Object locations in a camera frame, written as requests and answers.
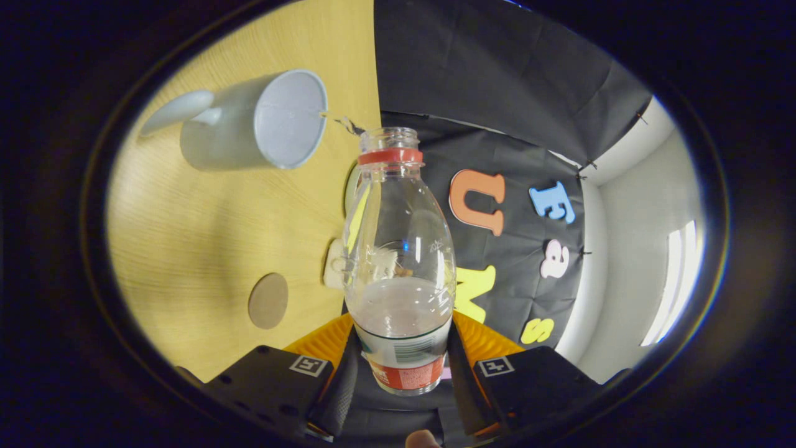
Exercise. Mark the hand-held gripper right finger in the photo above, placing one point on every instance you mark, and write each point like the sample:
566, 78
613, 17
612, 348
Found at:
463, 395

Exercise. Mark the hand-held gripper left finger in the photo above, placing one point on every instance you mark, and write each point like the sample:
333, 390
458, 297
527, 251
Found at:
342, 392

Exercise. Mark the clear plastic juice bottle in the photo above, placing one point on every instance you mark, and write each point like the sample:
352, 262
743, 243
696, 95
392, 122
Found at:
401, 348

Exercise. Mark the round brown coaster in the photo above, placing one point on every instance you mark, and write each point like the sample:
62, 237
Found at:
268, 302

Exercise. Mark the white cup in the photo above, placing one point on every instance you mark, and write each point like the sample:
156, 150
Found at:
236, 140

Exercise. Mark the white toaster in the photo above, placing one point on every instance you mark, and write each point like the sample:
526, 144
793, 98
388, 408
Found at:
334, 267

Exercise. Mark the pale green plate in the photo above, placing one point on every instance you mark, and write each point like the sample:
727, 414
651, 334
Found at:
349, 193

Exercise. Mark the wooden table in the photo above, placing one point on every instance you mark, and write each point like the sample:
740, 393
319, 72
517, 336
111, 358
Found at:
205, 236

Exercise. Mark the large ceiling light panel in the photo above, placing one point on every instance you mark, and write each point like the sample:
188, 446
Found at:
675, 286

